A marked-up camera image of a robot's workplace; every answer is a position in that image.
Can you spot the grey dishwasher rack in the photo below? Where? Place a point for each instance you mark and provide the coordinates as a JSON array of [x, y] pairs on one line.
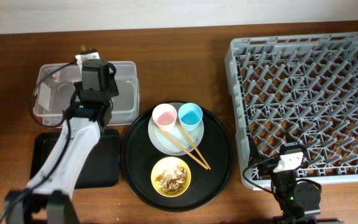
[[305, 85]]

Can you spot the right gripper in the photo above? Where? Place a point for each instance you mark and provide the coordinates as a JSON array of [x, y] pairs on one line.
[[266, 165]]

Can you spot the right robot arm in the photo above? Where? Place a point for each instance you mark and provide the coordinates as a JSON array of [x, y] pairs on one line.
[[298, 199]]

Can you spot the clear plastic bin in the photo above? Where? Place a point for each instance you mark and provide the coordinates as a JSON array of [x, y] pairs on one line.
[[54, 94]]

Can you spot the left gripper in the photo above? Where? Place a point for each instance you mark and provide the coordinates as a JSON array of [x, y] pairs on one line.
[[115, 89]]

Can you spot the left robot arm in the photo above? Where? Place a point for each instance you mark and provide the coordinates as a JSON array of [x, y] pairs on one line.
[[83, 121]]

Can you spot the round black tray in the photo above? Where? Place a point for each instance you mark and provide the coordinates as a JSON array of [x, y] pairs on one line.
[[139, 155]]

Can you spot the brown gold snack wrapper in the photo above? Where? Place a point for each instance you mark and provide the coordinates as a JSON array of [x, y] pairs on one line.
[[84, 48]]

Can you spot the wooden chopstick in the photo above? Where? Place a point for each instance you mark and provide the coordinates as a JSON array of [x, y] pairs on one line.
[[194, 146], [180, 146]]

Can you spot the blue cup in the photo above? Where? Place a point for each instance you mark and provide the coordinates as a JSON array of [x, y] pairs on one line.
[[190, 115]]

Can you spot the food scraps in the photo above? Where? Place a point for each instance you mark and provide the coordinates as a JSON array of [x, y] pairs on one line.
[[172, 180]]

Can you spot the pink cup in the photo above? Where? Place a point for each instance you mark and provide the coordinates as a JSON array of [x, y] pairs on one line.
[[164, 116]]

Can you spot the yellow bowl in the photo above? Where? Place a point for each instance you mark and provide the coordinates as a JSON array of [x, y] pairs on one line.
[[167, 163]]

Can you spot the black rectangular tray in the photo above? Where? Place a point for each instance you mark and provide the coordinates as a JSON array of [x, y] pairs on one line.
[[101, 168]]

